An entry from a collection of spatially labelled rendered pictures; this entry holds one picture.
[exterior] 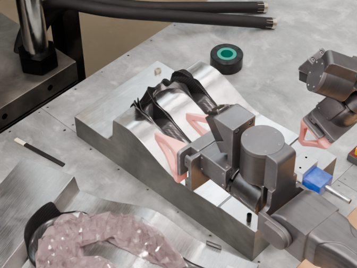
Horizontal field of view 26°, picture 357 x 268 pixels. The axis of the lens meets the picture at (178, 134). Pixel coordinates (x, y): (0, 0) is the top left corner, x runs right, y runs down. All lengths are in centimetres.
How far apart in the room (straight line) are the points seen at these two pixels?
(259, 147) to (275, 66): 92
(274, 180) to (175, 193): 56
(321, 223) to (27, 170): 69
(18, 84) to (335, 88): 89
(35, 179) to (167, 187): 26
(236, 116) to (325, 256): 21
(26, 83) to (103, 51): 136
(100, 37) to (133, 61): 141
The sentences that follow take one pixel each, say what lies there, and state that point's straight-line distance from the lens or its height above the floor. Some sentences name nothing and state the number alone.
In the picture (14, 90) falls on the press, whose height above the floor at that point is 79.
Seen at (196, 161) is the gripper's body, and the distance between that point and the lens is 108.
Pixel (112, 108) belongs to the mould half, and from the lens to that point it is 170.
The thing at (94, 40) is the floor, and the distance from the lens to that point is 330.
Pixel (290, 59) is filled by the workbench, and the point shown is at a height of 80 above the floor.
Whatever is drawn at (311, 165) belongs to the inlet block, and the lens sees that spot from 151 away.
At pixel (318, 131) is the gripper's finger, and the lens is 136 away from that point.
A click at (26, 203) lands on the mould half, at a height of 91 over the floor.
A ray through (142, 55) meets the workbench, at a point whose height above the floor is 80.
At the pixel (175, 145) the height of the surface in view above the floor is 123.
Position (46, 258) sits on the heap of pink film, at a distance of 141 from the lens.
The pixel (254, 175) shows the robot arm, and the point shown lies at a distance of 102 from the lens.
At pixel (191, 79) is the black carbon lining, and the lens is 164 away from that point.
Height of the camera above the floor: 201
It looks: 45 degrees down
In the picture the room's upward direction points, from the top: straight up
